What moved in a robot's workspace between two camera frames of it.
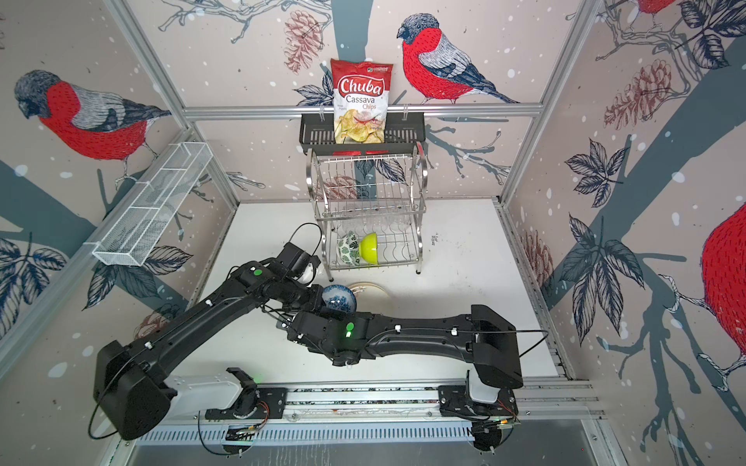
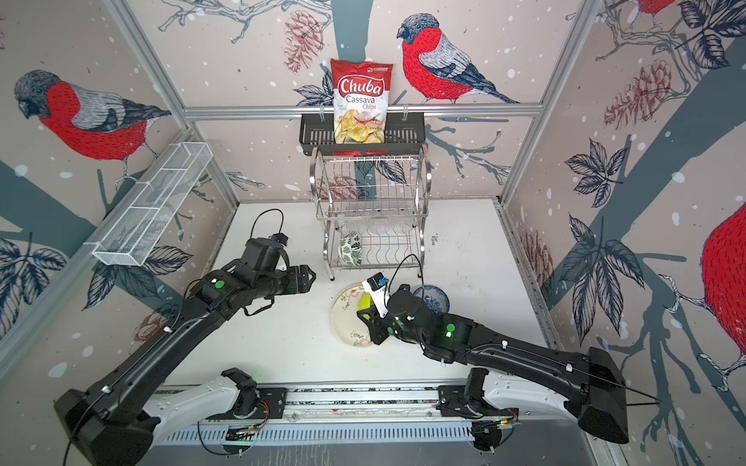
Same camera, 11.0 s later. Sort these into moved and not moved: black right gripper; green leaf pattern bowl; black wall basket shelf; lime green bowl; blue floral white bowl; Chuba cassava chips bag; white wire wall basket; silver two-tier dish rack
Moved: blue floral white bowl; lime green bowl; black right gripper
Not moved: silver two-tier dish rack; green leaf pattern bowl; black wall basket shelf; white wire wall basket; Chuba cassava chips bag
